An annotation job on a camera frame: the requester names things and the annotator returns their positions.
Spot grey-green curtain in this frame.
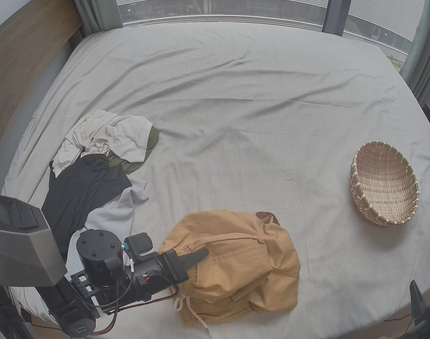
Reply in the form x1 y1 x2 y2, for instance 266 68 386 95
399 0 430 100
65 0 124 37

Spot pale grey garment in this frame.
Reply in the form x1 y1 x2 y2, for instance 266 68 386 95
81 178 149 241

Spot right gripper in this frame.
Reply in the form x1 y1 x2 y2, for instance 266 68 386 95
410 279 430 335

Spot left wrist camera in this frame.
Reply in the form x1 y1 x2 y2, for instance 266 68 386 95
124 233 160 261

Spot tan shorts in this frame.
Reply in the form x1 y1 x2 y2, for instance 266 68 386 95
158 209 301 332

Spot bed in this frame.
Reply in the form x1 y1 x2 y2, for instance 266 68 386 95
0 0 430 339

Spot olive green garment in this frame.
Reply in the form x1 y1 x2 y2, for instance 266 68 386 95
106 126 160 176

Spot round woven basket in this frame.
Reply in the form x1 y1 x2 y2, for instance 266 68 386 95
350 141 420 227

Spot white garment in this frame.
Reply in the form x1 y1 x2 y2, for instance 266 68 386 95
52 109 153 177

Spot black garment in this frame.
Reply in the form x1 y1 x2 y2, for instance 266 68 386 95
41 153 133 258

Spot black cable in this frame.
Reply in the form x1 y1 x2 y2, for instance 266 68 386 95
384 312 414 333

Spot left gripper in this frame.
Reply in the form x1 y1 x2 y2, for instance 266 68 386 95
129 248 210 301

